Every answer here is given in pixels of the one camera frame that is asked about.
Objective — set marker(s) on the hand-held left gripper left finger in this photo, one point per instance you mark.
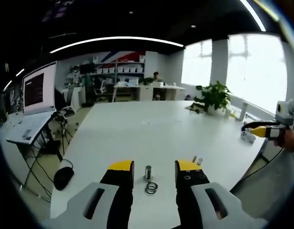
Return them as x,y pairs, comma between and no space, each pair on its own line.
113,188

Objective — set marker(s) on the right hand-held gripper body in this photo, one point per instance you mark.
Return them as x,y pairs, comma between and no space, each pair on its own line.
284,112

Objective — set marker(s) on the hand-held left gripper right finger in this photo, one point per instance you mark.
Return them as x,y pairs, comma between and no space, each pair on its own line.
196,188

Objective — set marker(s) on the dark metal washer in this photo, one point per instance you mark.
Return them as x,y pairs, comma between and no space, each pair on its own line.
151,187

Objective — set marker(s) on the metal threaded stud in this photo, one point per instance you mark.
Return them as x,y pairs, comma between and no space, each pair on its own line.
148,172

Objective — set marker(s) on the person's right hand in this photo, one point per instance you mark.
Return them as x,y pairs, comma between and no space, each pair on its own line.
288,140

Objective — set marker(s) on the small white device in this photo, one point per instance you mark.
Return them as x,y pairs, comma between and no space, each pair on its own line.
247,136

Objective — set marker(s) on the small metal nut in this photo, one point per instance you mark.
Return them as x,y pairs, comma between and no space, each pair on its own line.
199,160

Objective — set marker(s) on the small metal bolt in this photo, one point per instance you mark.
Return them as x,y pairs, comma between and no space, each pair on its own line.
194,158

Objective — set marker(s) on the black bag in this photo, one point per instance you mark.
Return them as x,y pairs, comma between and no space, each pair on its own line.
63,176

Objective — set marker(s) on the green potted plant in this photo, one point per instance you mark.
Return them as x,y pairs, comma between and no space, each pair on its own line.
213,97

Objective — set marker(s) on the black office chair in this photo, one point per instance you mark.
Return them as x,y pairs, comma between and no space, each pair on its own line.
63,105

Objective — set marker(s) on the white office chair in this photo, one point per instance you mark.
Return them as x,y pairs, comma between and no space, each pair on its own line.
100,90

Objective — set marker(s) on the white side desk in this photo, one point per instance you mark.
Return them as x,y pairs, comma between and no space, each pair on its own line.
27,130

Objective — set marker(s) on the white office desk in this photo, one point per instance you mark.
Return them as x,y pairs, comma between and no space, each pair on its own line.
149,90

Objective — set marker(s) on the shelf with white boxes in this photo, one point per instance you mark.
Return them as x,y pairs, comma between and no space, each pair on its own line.
118,70

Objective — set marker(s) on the large monitor screen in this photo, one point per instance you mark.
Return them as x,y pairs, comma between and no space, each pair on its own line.
39,88

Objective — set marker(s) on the curved ceiling light strip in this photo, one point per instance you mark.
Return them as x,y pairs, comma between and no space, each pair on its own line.
118,42

